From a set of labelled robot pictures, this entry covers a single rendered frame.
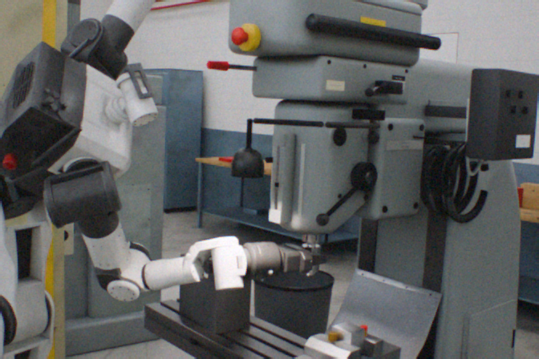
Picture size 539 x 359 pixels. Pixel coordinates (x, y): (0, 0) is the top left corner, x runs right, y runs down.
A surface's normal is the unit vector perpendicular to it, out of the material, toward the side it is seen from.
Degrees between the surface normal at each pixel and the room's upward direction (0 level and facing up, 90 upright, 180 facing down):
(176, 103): 90
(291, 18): 90
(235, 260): 67
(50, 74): 59
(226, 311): 90
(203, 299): 90
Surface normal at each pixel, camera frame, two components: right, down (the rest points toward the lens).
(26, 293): 0.85, 0.18
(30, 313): 0.86, -0.05
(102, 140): 0.76, -0.43
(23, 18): 0.66, 0.12
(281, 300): -0.29, 0.17
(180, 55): -0.75, 0.04
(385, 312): -0.66, -0.41
